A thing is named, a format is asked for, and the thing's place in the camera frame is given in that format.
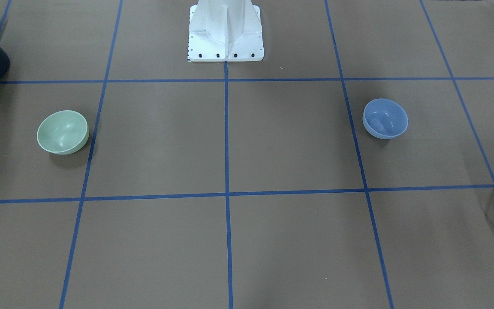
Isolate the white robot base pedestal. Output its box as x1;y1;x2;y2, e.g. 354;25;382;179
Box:
187;0;265;62

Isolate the green bowl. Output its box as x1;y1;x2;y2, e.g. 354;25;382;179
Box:
36;110;90;155

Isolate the blue bowl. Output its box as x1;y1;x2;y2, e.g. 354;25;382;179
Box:
362;98;409;139

